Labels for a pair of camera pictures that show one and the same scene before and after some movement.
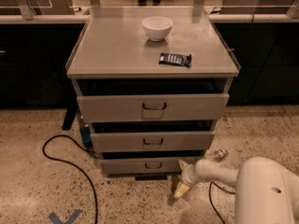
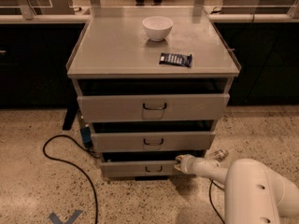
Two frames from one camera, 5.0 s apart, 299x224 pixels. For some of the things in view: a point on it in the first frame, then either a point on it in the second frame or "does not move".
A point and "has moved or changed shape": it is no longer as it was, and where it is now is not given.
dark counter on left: (34, 58) does not move
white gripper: (187, 175) -> (186, 163)
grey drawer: (146, 165) has moved or changed shape
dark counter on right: (265, 47) does not move
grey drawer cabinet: (152, 82) does not move
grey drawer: (152, 107) does not move
